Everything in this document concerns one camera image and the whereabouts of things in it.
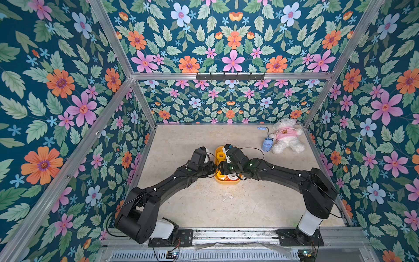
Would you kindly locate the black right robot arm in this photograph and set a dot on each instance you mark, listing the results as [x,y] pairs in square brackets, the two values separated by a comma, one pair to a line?
[319,194]

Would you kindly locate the black hook rail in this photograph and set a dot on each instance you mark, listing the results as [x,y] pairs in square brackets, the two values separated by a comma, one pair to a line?
[230,76]

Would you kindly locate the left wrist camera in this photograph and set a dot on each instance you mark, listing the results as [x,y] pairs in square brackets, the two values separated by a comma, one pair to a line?
[200,156]

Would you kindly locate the green circuit board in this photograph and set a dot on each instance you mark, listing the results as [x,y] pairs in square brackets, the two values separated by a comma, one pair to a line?
[172,255]

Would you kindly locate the yellow plastic storage box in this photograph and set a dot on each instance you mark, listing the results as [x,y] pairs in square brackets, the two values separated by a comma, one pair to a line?
[226,180]

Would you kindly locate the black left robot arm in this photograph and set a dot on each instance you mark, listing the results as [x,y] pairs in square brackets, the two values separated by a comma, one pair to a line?
[138,217]

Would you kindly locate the white perforated vent panel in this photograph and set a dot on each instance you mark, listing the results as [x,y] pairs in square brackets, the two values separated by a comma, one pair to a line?
[258,255]

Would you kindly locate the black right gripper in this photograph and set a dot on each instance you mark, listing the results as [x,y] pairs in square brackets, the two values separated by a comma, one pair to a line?
[224,167]

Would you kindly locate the white plush bear pink shirt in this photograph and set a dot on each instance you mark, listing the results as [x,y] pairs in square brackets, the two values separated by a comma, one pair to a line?
[286,134]

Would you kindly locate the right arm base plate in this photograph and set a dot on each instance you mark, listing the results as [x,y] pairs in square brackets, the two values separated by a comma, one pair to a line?
[294,237]

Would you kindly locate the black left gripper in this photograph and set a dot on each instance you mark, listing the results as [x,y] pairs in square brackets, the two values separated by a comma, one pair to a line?
[210,165]

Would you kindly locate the orange white sealing tape roll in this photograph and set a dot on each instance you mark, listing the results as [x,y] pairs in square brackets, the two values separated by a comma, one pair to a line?
[233,177]

